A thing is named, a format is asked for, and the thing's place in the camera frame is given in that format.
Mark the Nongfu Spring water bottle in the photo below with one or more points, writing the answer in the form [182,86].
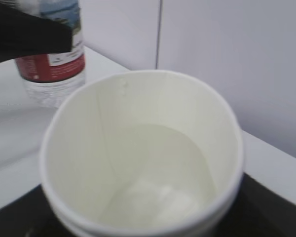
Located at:
[50,78]

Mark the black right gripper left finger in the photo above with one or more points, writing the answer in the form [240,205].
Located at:
[31,216]

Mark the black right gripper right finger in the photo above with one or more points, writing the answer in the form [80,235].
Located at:
[258,212]

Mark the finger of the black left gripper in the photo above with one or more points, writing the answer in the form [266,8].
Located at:
[22,35]

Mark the white paper cup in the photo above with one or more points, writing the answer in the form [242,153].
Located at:
[142,154]

